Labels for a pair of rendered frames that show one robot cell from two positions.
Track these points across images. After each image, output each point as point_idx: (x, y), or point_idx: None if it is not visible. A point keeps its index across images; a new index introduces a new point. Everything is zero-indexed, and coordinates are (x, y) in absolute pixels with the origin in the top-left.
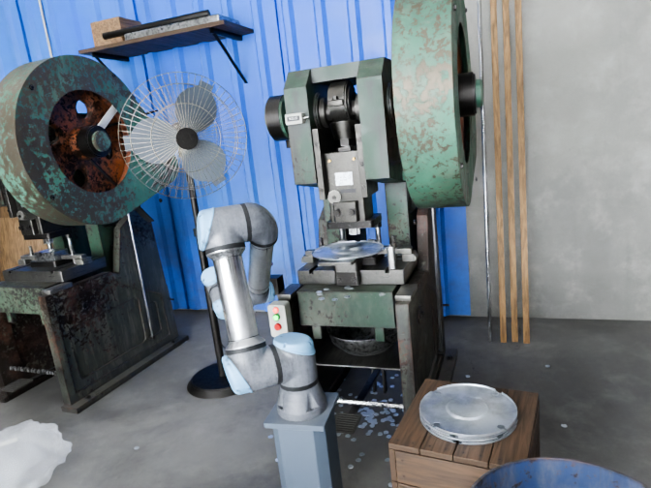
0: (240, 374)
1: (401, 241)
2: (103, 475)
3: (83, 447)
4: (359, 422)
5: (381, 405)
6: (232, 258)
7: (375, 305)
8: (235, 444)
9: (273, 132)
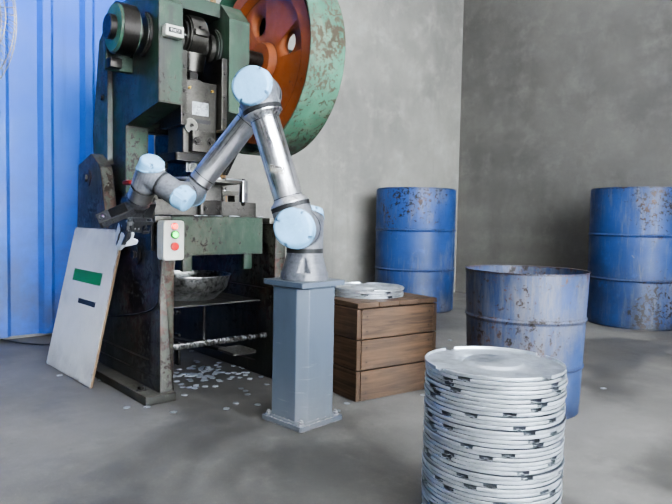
0: (313, 220)
1: None
2: None
3: None
4: (197, 379)
5: (245, 337)
6: (279, 117)
7: (247, 230)
8: (97, 422)
9: (128, 39)
